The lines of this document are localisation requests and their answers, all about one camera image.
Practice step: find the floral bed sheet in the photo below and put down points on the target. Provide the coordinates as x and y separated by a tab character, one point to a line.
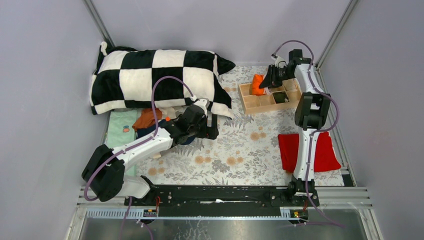
246	151

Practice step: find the mint green printed cloth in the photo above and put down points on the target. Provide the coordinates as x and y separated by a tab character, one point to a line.
120	131

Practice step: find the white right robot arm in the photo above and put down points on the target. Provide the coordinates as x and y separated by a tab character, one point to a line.
310	114

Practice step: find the wooden compartment organizer box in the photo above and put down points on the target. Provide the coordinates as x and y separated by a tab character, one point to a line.
252	104

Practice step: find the navy underwear orange trim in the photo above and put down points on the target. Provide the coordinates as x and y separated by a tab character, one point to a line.
143	132

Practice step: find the black white checkered pillow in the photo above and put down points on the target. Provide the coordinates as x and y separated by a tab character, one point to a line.
126	78

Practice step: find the red folded cloth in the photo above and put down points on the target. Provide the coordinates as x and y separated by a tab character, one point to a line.
325	158

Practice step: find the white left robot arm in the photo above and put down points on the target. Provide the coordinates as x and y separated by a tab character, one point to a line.
106	171

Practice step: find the cream beige garment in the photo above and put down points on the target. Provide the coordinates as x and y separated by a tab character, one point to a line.
171	112

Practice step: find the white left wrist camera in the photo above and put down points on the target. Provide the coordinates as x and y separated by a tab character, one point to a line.
203	103

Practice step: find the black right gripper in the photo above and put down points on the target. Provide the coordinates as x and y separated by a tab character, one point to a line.
270	80

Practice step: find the rolled dark green garment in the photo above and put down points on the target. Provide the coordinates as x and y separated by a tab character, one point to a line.
280	97

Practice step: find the perforated metal cable tray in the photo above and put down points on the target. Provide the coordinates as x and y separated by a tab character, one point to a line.
219	214

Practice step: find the orange underwear white trim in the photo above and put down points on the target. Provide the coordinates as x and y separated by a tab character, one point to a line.
255	85

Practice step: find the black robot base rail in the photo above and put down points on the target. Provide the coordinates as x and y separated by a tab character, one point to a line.
224	197

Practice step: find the rust brown garment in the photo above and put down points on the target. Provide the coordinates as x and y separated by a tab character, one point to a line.
147	118

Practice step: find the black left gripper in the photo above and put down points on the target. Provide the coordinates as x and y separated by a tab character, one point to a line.
209	132

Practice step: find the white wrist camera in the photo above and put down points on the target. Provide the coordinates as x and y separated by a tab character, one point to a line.
203	103
280	62

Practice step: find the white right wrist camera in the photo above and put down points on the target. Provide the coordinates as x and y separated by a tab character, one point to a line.
280	62

